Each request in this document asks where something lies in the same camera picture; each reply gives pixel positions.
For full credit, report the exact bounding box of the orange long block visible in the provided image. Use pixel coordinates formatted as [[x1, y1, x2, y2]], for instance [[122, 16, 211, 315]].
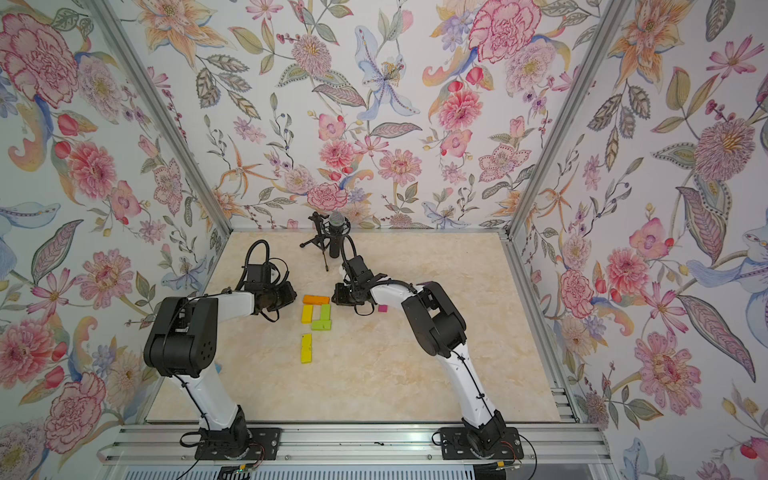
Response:
[[302, 295, 330, 305]]

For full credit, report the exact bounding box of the yellow short block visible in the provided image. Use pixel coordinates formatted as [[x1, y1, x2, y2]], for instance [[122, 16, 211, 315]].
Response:
[[301, 304, 314, 324]]

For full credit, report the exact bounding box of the yellow long block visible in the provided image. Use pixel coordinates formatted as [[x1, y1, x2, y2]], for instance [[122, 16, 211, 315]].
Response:
[[300, 334, 313, 364]]

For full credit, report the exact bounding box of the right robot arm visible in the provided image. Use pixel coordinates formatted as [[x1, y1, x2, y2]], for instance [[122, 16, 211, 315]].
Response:
[[332, 255, 506, 458]]

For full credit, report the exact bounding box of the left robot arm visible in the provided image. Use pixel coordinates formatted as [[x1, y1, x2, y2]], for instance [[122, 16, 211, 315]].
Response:
[[143, 259, 297, 459]]

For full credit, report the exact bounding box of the black microphone tripod stand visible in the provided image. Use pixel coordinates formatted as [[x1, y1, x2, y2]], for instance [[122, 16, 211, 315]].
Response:
[[299, 212, 333, 270]]

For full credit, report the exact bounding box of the black mesh microphone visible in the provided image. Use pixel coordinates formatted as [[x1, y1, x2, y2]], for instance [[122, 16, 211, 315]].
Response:
[[327, 211, 351, 259]]

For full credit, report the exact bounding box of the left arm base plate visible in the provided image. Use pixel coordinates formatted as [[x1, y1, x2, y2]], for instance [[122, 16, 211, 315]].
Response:
[[194, 428, 283, 462]]

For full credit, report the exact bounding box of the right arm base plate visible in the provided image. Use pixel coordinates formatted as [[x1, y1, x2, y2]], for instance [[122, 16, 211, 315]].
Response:
[[431, 427, 525, 462]]

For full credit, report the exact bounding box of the aluminium front rail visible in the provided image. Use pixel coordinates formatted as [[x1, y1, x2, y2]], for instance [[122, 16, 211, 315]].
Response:
[[96, 422, 611, 466]]

